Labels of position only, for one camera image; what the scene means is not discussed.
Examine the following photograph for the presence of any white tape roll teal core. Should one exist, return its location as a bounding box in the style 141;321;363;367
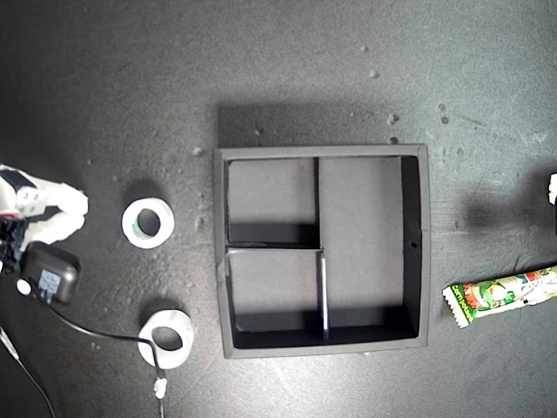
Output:
121;198;176;250

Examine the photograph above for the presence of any green printed snack bar wrapper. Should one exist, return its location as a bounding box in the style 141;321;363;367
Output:
442;264;557;329

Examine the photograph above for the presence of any black tray with wells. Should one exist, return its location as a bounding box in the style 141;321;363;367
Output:
212;143;433;360

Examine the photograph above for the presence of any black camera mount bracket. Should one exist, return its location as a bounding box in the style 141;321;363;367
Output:
0;215;28;280

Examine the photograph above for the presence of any thin grey cable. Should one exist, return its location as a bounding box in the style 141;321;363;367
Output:
0;324;57;418

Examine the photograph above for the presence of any black camera cable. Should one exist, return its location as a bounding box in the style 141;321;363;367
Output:
41;295;169;418

